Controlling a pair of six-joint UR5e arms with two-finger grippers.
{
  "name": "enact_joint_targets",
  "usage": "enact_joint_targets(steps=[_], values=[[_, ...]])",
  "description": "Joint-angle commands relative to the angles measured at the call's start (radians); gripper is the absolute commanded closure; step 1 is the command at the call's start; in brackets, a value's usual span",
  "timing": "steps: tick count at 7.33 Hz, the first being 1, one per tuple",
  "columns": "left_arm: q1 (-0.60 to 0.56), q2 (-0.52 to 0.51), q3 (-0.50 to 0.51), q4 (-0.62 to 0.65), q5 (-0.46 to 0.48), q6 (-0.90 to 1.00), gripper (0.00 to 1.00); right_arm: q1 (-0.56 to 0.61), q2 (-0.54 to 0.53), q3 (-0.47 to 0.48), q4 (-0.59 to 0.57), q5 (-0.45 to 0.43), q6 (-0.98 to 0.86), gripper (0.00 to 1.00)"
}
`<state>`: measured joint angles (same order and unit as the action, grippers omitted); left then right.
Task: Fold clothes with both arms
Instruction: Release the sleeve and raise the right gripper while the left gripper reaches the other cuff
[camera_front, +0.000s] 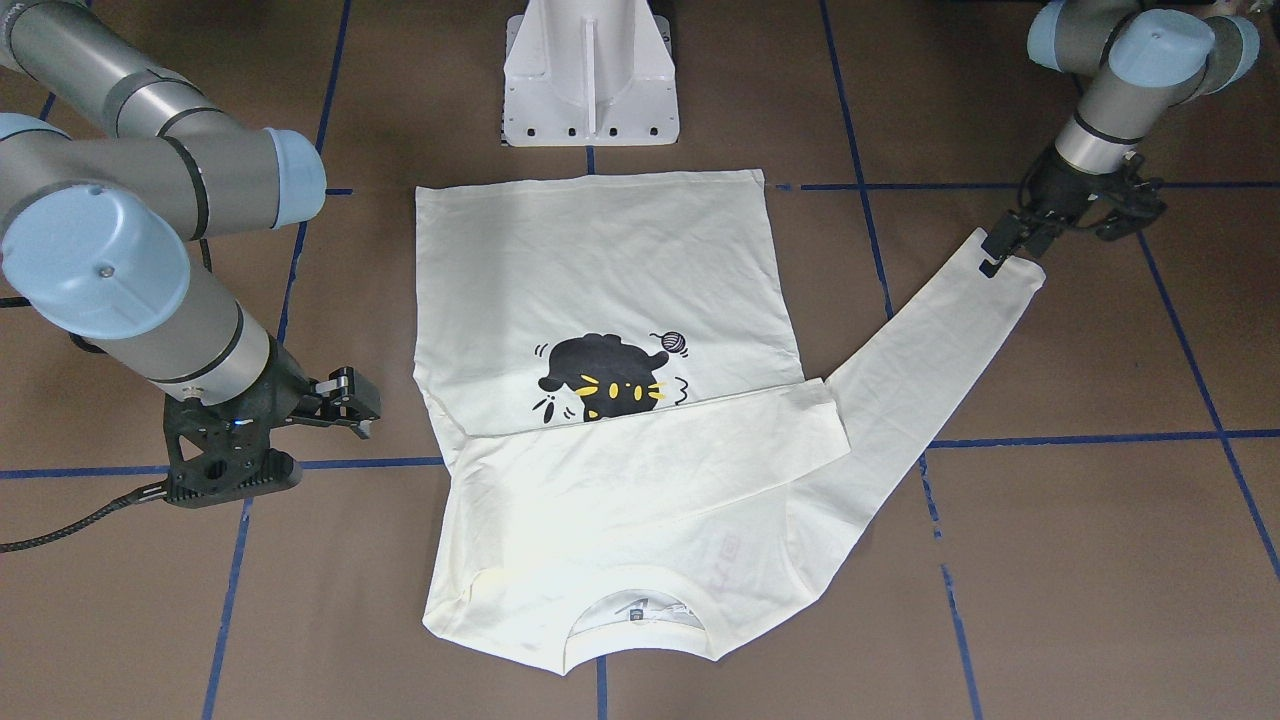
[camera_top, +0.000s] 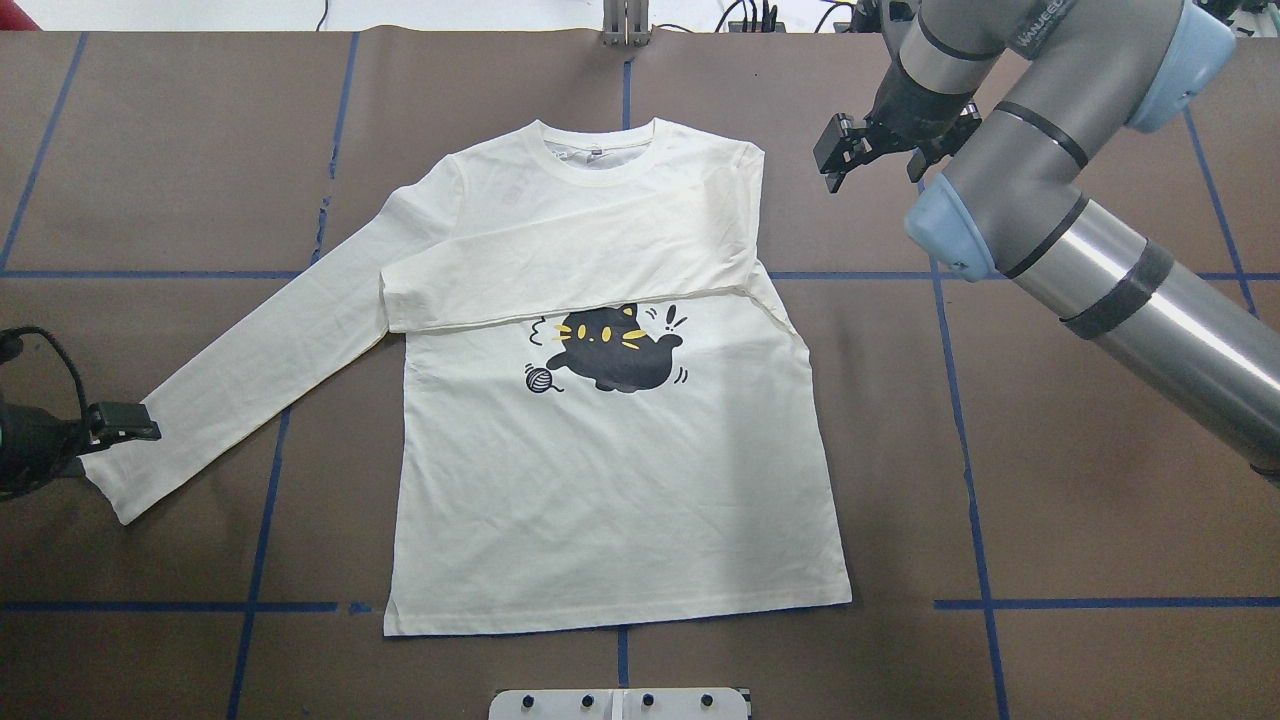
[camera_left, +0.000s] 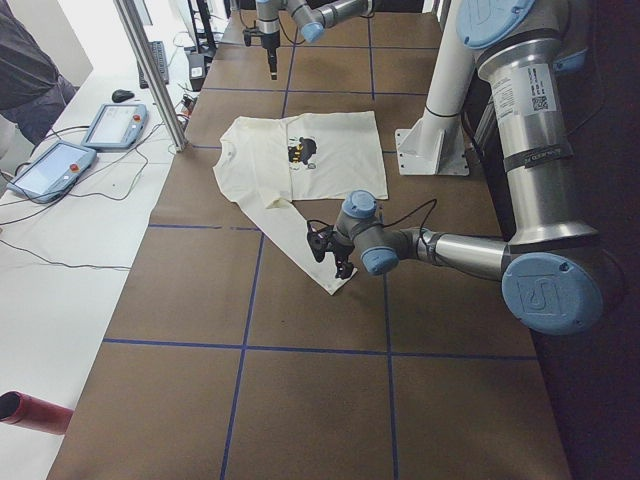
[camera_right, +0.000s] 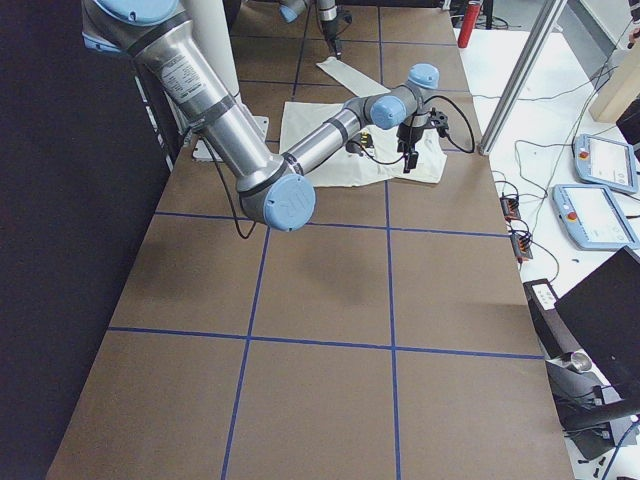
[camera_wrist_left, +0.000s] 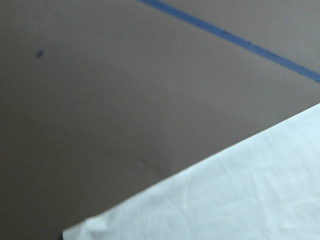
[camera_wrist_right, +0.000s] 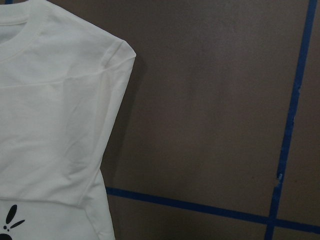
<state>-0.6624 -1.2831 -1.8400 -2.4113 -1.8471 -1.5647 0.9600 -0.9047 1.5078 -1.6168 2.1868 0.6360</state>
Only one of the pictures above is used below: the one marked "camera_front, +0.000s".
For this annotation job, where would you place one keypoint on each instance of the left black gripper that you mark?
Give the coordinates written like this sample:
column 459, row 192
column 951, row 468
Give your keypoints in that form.
column 1056, row 189

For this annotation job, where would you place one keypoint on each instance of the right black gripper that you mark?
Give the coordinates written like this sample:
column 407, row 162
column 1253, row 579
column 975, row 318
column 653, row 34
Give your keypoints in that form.
column 283, row 394

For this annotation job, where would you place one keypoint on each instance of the cream long-sleeve cat shirt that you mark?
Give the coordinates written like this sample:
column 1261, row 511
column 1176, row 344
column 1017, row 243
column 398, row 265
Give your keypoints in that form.
column 637, row 459

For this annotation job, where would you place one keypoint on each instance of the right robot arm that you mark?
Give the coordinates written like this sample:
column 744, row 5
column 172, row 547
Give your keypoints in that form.
column 96, row 233

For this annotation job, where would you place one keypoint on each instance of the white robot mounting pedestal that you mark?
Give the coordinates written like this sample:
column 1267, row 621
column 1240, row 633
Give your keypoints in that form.
column 589, row 73

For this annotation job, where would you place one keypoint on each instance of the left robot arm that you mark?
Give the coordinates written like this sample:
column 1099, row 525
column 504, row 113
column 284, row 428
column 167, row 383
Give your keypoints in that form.
column 1140, row 61

